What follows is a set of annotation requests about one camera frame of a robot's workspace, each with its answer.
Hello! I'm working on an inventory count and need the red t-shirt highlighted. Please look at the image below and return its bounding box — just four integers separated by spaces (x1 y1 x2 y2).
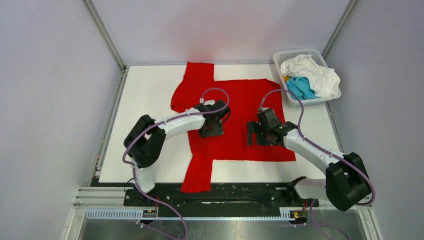
170 62 296 193

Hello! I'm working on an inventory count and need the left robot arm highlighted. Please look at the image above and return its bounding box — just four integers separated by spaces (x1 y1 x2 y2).
122 100 231 206

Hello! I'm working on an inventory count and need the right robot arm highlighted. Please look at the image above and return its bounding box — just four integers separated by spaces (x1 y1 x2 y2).
247 108 373 212

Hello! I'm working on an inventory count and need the teal t-shirt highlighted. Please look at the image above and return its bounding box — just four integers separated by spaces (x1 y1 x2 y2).
286 76 320 100

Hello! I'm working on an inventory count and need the white t-shirt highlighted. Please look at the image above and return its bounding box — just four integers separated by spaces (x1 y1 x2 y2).
280 54 341 98

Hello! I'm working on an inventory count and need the white plastic laundry basket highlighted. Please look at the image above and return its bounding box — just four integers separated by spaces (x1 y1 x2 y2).
272 48 342 106

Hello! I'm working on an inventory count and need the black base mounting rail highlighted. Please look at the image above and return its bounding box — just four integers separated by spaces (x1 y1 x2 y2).
123 182 319 218

